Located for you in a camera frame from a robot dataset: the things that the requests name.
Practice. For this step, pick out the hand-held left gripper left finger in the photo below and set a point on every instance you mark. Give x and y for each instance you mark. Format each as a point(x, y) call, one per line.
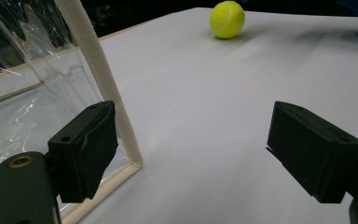
point(84, 152)

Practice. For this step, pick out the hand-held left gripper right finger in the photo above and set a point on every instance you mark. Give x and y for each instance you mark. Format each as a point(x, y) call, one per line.
point(310, 152)

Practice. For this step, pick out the clear plastic bag white trim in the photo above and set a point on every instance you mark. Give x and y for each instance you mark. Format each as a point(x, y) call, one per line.
point(28, 102)

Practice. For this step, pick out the yellow tennis ball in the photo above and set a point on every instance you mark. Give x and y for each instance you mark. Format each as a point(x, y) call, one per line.
point(227, 19)

